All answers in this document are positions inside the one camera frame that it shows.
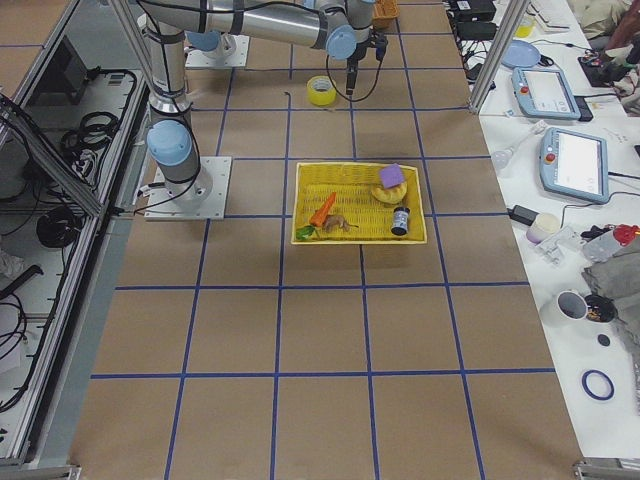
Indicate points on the white mug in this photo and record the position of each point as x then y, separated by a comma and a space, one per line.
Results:
564, 309

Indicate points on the teach pendant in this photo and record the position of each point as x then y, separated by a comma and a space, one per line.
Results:
574, 164
544, 94

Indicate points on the far teach pendant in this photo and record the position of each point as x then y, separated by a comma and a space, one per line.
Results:
544, 94

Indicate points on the white purple cup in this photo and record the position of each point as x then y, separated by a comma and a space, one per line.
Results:
543, 226

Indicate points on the aluminium frame post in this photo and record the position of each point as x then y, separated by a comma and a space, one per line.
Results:
507, 27

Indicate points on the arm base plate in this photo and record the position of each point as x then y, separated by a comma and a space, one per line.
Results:
206, 199
215, 51

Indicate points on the black power adapter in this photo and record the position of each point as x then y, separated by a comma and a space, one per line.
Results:
522, 215

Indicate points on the purple foam cube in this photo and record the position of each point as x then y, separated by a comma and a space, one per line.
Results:
391, 176

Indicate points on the black bowl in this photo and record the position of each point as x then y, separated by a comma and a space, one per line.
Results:
600, 309

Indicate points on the blue plastic plate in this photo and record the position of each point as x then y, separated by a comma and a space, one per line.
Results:
521, 54

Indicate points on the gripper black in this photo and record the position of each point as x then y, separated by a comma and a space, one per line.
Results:
353, 63

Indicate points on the brown toy animal figure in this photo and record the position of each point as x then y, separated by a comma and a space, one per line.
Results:
333, 222

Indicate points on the grey cloth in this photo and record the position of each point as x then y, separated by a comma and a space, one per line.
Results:
618, 280

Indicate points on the yellow tape roll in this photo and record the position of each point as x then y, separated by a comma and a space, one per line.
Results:
320, 91

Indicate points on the orange toy carrot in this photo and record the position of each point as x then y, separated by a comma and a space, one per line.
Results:
317, 219

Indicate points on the brown wicker basket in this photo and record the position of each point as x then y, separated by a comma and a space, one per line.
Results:
385, 13

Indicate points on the near teach pendant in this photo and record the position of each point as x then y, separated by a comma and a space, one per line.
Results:
574, 164

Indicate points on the toy bread croissant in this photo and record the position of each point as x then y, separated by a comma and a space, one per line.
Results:
393, 195

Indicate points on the yellow woven basket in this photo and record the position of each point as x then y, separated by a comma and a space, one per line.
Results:
352, 181

